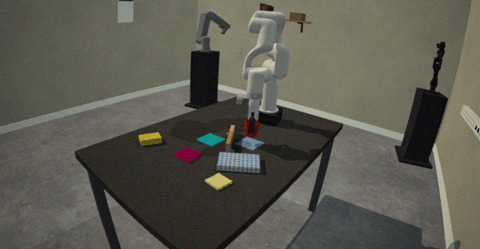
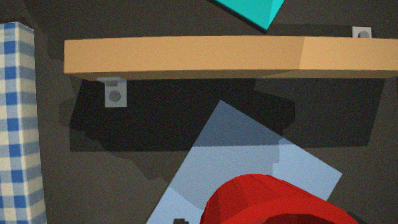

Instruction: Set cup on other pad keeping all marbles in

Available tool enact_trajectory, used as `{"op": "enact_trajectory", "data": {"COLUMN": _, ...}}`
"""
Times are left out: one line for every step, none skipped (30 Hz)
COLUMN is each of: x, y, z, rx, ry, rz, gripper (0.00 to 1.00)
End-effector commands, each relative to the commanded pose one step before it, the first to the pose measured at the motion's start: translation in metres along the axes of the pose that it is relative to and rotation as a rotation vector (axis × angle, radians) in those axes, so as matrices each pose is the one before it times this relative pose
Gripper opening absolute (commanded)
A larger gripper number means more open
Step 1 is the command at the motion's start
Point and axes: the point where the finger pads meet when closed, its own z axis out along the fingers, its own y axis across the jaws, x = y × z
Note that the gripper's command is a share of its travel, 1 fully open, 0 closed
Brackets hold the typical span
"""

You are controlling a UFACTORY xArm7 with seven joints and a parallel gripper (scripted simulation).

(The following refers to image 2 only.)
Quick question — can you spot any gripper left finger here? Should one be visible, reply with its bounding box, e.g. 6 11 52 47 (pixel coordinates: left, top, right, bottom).
173 219 189 224

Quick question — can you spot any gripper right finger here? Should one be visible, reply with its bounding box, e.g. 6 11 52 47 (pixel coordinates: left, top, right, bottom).
346 212 368 224

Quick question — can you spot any blue and white checked towel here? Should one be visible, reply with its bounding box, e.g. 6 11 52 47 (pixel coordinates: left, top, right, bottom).
0 22 47 224

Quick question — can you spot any red cup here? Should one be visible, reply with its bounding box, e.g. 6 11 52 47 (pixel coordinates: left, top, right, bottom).
199 174 359 224

